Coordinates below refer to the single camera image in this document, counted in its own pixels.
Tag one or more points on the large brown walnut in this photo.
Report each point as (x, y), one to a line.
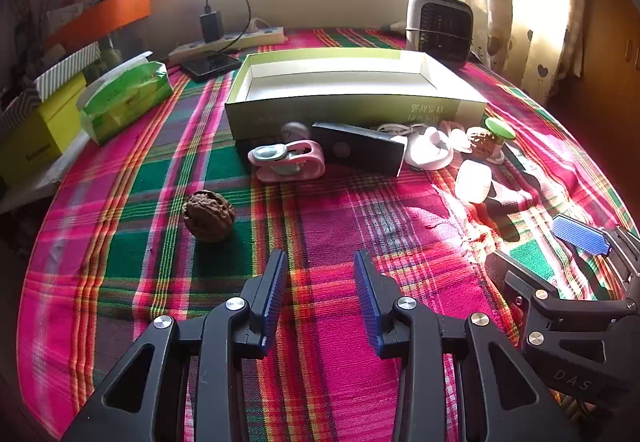
(209, 216)

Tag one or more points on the pink green plaid cloth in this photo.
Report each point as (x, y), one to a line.
(150, 247)

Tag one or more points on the grey white striped box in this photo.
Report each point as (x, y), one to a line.
(65, 72)

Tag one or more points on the white power strip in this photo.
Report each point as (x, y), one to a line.
(240, 42)

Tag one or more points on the green white cardboard box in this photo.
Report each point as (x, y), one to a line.
(340, 107)

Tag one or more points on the yellow box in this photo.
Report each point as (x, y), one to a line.
(40, 132)

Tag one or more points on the brown wooden cabinet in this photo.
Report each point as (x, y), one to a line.
(605, 57)

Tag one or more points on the green mushroom-shaped holder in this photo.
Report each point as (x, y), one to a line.
(500, 128)

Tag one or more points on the translucent white cap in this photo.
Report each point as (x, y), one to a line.
(472, 181)

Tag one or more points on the white plug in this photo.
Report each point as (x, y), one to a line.
(259, 26)

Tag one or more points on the small brown walnut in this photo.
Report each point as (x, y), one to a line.
(480, 141)

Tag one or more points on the orange box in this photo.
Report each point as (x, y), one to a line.
(100, 20)

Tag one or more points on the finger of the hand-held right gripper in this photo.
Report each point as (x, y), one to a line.
(550, 307)
(580, 232)

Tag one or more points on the black phone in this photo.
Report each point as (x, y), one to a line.
(210, 66)

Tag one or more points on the white round stand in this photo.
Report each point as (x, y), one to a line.
(427, 150)

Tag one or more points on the grey black fan heater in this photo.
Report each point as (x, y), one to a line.
(440, 27)

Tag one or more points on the green tissue pack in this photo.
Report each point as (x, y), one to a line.
(125, 102)

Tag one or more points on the cream heart print curtain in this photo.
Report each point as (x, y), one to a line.
(530, 12)

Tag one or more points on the black rectangular case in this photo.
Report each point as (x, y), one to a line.
(360, 150)

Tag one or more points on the black charger adapter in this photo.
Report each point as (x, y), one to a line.
(211, 27)

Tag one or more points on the pink phone lens clip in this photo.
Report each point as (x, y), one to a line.
(455, 136)
(287, 161)

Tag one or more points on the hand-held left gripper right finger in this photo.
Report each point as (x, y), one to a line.
(367, 292)

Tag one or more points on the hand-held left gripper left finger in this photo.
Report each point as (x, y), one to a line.
(275, 287)

